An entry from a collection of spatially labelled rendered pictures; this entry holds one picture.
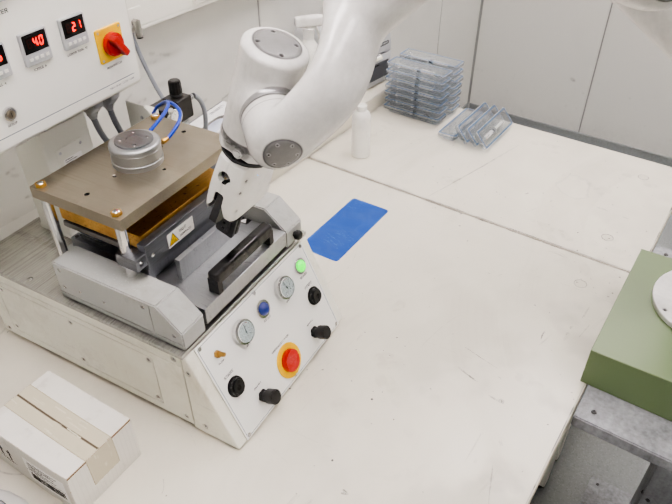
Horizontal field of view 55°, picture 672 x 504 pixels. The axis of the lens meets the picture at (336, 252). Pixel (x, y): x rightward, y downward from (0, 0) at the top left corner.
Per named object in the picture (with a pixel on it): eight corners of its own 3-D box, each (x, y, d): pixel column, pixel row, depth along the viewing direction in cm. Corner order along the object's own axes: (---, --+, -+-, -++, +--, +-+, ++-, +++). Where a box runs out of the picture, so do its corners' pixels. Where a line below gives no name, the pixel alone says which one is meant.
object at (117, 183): (18, 223, 103) (-9, 152, 95) (150, 141, 125) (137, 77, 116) (132, 271, 94) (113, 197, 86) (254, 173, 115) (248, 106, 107)
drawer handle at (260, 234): (208, 291, 98) (205, 271, 96) (264, 239, 108) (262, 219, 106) (219, 295, 97) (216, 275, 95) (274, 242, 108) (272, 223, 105)
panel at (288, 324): (246, 440, 103) (193, 349, 95) (338, 323, 123) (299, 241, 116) (255, 442, 101) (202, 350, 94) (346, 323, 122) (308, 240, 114)
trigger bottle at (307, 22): (300, 109, 185) (296, 21, 170) (293, 97, 191) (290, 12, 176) (329, 105, 187) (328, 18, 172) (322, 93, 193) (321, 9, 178)
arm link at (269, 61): (292, 156, 84) (277, 110, 89) (321, 72, 75) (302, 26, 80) (228, 153, 81) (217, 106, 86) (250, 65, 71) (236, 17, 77)
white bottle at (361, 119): (371, 158, 172) (373, 108, 163) (353, 160, 172) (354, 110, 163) (367, 149, 176) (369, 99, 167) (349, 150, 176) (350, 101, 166)
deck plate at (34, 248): (-28, 262, 111) (-30, 258, 110) (117, 170, 135) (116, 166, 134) (182, 360, 93) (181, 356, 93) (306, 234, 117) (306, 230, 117)
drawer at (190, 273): (67, 267, 108) (55, 230, 104) (156, 202, 124) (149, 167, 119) (208, 328, 97) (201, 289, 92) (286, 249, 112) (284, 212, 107)
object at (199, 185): (64, 225, 103) (47, 174, 97) (157, 163, 118) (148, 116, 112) (146, 258, 96) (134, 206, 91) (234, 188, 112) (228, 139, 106)
